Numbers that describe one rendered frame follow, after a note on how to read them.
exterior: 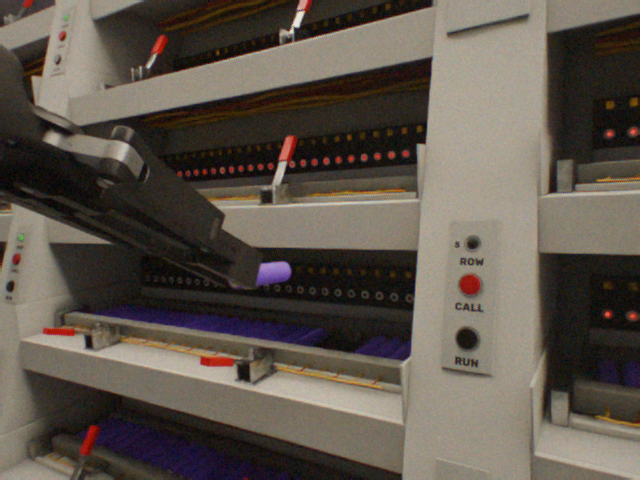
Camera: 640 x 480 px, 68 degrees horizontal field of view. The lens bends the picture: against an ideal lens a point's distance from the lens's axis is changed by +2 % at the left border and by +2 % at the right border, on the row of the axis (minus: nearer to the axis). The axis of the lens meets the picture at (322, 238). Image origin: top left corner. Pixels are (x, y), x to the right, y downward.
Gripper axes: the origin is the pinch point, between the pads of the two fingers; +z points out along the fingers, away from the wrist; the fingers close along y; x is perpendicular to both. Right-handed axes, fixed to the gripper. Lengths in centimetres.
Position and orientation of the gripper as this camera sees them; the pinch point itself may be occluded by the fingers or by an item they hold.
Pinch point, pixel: (214, 255)
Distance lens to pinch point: 35.5
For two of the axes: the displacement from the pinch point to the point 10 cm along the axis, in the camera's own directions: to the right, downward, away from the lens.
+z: 4.8, 3.8, 7.9
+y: -8.6, -0.1, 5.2
